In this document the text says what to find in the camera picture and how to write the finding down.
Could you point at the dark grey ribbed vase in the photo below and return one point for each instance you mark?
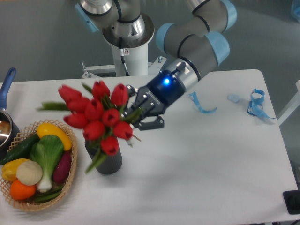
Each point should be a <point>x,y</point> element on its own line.
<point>109,165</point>

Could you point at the dark green cucumber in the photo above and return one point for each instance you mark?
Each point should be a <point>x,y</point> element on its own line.
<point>21,150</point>

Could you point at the purple sweet potato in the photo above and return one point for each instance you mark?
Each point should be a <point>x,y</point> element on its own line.
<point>62,169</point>

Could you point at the black device at edge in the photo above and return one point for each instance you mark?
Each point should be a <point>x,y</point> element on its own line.
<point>292,201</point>

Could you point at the red tulip bouquet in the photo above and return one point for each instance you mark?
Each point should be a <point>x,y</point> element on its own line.
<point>101,118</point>

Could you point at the orange fruit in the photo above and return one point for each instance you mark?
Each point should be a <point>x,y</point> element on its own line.
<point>19,191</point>

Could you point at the yellow squash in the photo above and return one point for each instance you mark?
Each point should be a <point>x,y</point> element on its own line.
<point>51,129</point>

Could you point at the blue object top corner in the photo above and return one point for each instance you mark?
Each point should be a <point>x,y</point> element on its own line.
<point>295,8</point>

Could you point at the white frame at right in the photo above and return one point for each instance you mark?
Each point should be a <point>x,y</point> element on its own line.
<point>290,107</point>

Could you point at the curled blue tape strip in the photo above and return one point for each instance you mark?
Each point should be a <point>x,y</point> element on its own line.
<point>193,96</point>

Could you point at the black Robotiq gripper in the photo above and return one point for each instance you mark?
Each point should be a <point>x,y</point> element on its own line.
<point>155,97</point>

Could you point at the small pale blue cap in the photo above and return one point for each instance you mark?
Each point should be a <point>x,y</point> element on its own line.
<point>233,98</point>

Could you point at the blue handled saucepan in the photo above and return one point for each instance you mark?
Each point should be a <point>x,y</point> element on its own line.
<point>8,129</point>

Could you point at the green bok choy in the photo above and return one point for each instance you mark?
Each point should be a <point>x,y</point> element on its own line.
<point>47,152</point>

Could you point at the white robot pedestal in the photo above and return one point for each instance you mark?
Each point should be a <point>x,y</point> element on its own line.
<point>132,61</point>

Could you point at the green bean pods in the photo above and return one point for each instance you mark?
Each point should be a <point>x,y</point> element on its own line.
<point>48,196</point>

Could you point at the crumpled blue ribbon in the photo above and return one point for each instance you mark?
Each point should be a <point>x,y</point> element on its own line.
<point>255,106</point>

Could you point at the yellow bell pepper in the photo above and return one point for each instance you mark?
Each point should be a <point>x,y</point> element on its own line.
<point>9,169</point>

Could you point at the woven wicker basket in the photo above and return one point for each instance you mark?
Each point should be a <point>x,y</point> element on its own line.
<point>30,205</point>

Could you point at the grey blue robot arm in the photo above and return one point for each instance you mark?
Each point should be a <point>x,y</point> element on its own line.
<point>198,47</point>

